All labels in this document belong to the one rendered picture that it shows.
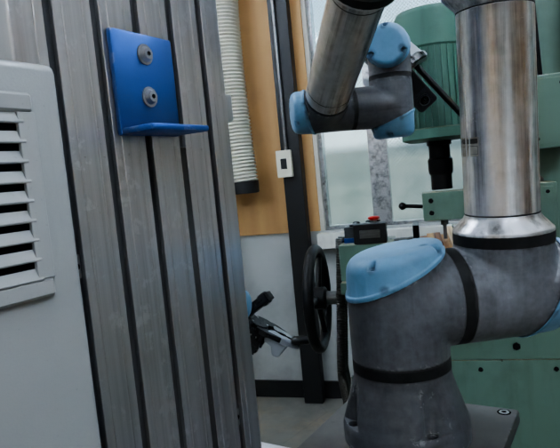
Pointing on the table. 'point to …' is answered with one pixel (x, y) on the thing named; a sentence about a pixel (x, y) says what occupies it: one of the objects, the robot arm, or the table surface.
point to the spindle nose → (440, 164)
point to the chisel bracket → (443, 205)
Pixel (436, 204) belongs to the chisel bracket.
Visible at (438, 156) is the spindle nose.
